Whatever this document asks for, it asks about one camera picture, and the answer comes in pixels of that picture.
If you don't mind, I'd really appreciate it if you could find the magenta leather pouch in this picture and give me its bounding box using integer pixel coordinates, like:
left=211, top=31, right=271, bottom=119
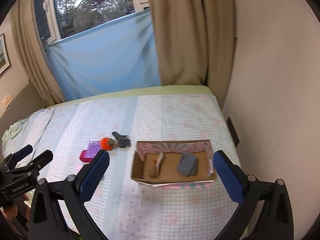
left=79, top=150, right=97, bottom=163

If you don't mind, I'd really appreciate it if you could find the purple plastic packet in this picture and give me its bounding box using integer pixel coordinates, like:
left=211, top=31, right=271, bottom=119
left=86, top=141, right=101, bottom=153

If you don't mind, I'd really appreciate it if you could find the orange fluffy pompom toy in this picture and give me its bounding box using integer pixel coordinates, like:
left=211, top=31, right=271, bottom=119
left=100, top=137, right=118, bottom=151

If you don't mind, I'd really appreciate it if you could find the black patterned cloth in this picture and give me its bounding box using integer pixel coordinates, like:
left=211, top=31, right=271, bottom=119
left=112, top=131, right=131, bottom=148

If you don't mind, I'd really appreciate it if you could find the grey blue fuzzy sock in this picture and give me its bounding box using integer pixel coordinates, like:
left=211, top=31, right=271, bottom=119
left=176, top=153, right=199, bottom=177

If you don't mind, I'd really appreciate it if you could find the brown plush toy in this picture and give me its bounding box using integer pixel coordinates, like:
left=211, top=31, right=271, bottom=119
left=146, top=153, right=165, bottom=178

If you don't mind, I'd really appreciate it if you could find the person's left hand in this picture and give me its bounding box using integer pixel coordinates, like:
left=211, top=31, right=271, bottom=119
left=1, top=193, right=30, bottom=226

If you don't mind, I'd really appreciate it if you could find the mint green crumpled cloth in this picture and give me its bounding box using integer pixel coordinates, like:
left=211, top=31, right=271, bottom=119
left=2, top=119, right=28, bottom=145

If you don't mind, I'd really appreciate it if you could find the cardboard box with pink flaps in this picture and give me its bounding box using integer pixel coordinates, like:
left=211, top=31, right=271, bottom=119
left=131, top=139, right=216, bottom=188

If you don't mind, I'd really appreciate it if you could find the left beige curtain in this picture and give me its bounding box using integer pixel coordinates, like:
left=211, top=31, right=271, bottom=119
left=10, top=0, right=66, bottom=106

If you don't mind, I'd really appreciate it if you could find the beige curtain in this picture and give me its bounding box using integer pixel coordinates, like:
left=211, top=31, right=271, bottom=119
left=10, top=0, right=66, bottom=106
left=149, top=0, right=235, bottom=107

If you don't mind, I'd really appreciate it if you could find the light blue hanging sheet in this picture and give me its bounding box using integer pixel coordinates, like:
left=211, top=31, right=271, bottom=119
left=47, top=10, right=161, bottom=101

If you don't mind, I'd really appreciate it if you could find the right beige curtain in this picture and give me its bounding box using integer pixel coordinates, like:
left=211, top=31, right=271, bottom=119
left=149, top=0, right=235, bottom=107

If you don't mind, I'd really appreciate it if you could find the wall light switch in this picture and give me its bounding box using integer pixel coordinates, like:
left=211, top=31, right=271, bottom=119
left=2, top=95, right=13, bottom=108

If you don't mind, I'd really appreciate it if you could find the framed wall picture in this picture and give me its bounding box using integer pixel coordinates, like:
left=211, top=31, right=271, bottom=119
left=0, top=34, right=11, bottom=75

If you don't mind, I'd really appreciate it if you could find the window with white frame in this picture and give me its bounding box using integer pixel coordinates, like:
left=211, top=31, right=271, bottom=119
left=34, top=0, right=149, bottom=44

